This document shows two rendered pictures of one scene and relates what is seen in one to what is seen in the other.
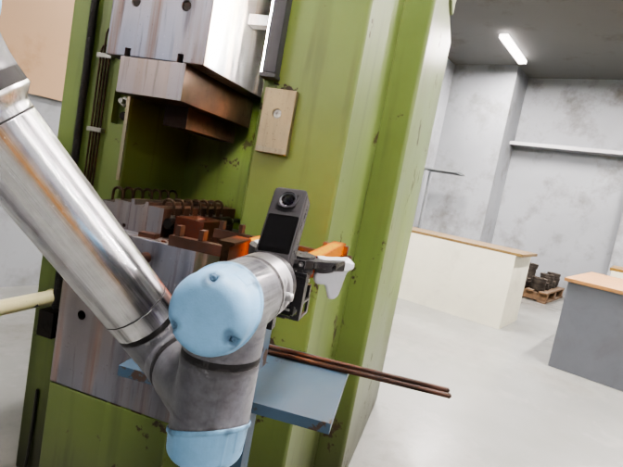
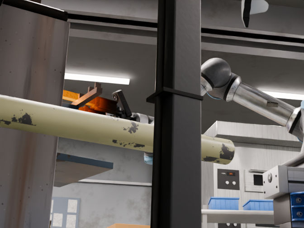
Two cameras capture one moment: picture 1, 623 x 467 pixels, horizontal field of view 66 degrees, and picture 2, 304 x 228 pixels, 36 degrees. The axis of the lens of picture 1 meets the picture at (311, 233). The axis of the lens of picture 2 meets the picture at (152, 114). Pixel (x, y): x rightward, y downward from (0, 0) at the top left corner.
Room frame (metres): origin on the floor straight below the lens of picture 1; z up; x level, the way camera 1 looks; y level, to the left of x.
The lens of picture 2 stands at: (1.72, 1.39, 0.40)
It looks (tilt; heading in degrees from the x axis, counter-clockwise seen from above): 20 degrees up; 226
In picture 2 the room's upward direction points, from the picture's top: 2 degrees clockwise
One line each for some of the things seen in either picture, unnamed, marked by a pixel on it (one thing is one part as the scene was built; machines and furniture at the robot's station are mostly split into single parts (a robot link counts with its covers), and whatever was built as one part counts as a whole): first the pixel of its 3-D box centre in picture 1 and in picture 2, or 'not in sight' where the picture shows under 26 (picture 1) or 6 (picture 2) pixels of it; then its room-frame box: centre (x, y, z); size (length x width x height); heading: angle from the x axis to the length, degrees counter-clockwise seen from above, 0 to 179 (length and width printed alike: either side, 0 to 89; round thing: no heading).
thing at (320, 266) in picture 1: (317, 264); not in sight; (0.63, -0.02, 1.02); 0.09 x 0.05 x 0.02; 132
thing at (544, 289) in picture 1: (527, 277); not in sight; (7.80, -3.63, 0.25); 1.39 x 0.96 x 0.50; 144
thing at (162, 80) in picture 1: (193, 96); not in sight; (1.46, 0.43, 1.32); 0.42 x 0.20 x 0.10; 164
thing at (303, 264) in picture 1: (277, 282); (121, 120); (0.59, 0.03, 1.00); 0.12 x 0.08 x 0.09; 168
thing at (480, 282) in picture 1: (422, 264); not in sight; (5.80, -1.40, 0.41); 2.35 x 0.75 x 0.81; 54
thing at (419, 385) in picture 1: (313, 359); not in sight; (1.03, -0.06, 0.74); 0.60 x 0.04 x 0.01; 81
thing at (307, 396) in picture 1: (247, 369); (41, 169); (0.95, 0.08, 0.73); 0.40 x 0.30 x 0.02; 80
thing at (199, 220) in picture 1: (199, 230); not in sight; (1.27, 0.30, 0.95); 0.12 x 0.09 x 0.07; 164
